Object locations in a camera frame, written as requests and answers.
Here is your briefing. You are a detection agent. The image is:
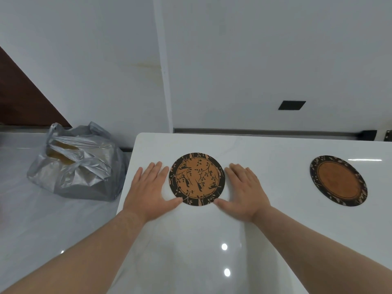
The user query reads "dark brown door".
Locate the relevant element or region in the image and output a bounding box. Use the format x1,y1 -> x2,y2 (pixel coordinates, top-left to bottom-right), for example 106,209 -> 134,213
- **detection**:
0,45 -> 73,128

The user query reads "white marble table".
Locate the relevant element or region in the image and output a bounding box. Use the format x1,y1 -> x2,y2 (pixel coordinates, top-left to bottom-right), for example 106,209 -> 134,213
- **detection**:
105,132 -> 392,294

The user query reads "black-brown branch pattern mat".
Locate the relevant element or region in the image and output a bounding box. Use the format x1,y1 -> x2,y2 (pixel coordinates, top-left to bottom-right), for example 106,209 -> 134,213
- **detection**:
169,152 -> 226,207

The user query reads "black wall socket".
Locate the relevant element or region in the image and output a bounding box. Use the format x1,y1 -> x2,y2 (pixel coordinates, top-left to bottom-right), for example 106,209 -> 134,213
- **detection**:
278,100 -> 307,111

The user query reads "black leaf-rim brown mat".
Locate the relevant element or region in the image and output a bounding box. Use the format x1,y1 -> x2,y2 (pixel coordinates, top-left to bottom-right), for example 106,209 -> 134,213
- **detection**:
310,155 -> 368,207

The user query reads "black chair with white trim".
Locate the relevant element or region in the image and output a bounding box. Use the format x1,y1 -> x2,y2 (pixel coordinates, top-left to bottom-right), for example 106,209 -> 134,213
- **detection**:
358,130 -> 392,142

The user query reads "person's left forearm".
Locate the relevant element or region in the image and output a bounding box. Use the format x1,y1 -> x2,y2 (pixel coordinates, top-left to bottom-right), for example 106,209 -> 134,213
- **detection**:
0,209 -> 147,294

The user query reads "person's right hand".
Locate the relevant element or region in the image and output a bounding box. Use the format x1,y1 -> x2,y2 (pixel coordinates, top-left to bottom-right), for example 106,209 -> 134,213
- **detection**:
213,163 -> 272,224

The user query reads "person's right forearm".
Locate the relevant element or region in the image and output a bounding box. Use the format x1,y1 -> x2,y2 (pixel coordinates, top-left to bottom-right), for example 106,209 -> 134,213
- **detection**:
252,206 -> 392,294

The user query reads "person's left hand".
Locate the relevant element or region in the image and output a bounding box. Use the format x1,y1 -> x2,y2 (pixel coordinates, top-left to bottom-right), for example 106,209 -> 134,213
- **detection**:
122,161 -> 184,224

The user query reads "silver plastic bag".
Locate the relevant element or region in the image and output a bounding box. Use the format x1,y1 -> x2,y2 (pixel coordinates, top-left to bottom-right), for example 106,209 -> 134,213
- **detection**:
27,121 -> 128,202

